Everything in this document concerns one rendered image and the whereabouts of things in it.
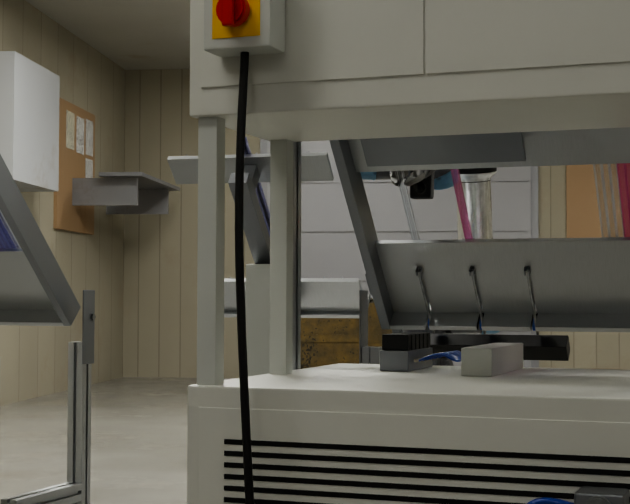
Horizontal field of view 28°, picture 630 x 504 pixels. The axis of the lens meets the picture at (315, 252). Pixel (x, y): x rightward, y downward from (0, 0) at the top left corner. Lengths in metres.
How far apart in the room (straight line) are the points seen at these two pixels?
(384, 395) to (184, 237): 10.12
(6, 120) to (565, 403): 6.94
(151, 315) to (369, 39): 10.17
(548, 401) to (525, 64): 0.43
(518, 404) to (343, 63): 0.51
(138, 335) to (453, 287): 9.38
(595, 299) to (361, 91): 0.98
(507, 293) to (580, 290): 0.15
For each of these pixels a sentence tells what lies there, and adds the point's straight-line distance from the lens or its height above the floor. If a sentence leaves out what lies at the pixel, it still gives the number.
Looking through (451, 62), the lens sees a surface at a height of 1.05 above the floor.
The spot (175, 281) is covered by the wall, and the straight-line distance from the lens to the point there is 11.76.
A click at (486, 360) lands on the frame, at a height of 0.65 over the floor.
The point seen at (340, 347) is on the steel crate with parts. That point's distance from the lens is 9.09.
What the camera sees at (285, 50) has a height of 1.08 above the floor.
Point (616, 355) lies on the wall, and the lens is 11.57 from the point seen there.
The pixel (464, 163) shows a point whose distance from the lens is 2.36.
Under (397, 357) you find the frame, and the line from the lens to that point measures 2.12.
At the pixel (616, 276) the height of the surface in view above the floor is 0.79.
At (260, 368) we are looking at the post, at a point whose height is 0.60.
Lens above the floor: 0.74
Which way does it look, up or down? 2 degrees up
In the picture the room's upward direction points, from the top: straight up
